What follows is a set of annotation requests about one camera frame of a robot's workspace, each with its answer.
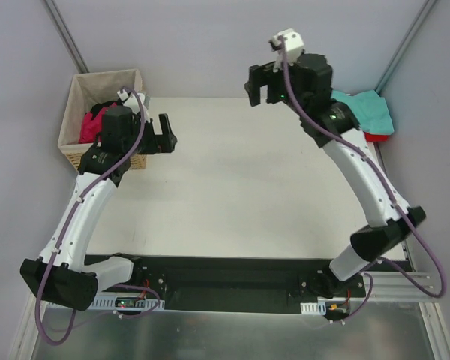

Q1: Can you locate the black t shirt with flower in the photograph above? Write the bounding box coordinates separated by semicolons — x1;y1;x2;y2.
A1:
89;99;123;119

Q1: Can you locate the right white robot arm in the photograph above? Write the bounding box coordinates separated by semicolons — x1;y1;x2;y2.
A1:
244;53;426;298

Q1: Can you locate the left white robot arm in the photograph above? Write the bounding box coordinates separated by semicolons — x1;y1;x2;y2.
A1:
19;106;178;311

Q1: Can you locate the magenta t shirt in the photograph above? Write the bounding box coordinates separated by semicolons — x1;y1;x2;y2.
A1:
79;112;103;144

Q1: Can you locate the teal folded t shirt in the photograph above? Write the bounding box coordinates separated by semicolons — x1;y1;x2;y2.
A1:
331;90;395;136

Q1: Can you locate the wicker basket with liner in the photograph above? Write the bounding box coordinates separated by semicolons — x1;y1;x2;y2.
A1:
58;68;145;168

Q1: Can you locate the red folded t shirt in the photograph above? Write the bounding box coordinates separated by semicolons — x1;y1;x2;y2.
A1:
364;132;390;143

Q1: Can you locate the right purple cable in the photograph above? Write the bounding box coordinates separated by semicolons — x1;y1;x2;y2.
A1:
277;35;446;326

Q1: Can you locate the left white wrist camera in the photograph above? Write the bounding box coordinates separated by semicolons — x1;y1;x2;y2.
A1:
117;89;149;114

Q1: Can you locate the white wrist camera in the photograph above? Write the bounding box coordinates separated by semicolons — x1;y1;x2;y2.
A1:
117;89;149;114
268;28;305;68

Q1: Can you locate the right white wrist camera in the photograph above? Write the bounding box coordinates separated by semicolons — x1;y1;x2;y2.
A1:
268;28;305;68

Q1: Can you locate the left corner aluminium post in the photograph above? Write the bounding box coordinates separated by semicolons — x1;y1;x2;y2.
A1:
42;0;89;74

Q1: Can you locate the corner aluminium post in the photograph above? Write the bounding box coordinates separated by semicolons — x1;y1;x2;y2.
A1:
42;0;89;74
374;0;439;94

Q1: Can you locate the right corner aluminium post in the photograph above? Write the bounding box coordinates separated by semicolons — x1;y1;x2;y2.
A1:
374;0;439;94

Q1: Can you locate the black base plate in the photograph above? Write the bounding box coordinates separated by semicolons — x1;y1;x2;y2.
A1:
126;256;329;314

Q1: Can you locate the left grey cable duct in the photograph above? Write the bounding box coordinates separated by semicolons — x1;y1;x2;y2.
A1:
88;295;165;311

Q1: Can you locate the grey cable duct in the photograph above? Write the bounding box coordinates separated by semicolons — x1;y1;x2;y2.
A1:
88;295;165;311
299;300;350;316

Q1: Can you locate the aluminium rail frame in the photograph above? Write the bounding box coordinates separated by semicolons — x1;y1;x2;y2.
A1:
370;271;438;303

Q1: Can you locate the right grey cable duct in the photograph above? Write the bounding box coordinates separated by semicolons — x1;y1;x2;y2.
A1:
299;300;350;316

